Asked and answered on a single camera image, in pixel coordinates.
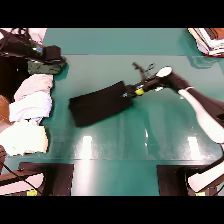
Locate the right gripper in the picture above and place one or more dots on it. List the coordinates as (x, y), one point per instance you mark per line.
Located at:
(148, 85)

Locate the black garment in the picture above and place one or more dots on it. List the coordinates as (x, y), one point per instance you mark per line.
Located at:
(20, 45)
(98, 105)

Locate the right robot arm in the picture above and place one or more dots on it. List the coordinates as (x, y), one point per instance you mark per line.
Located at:
(206, 116)

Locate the orange-brown garment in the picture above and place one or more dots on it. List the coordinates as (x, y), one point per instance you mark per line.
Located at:
(217, 32)

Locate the dark green garment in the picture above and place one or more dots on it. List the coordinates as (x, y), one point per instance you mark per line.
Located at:
(45, 67)

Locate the pale grey garment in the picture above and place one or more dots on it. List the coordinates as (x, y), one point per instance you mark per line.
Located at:
(35, 85)

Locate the pale lavender garment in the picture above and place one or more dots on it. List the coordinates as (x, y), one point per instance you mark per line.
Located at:
(31, 108)

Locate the pale pink garment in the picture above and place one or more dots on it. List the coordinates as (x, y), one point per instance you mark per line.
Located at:
(37, 34)

